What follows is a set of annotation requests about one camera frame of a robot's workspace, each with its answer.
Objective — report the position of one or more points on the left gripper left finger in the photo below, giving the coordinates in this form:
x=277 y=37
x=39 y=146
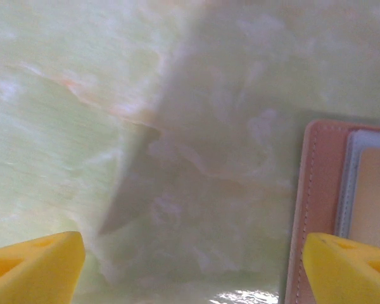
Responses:
x=35 y=272

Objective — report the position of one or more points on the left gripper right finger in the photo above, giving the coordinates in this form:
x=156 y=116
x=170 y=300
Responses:
x=345 y=275

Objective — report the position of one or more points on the pink leather card holder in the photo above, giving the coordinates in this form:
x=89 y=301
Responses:
x=323 y=177

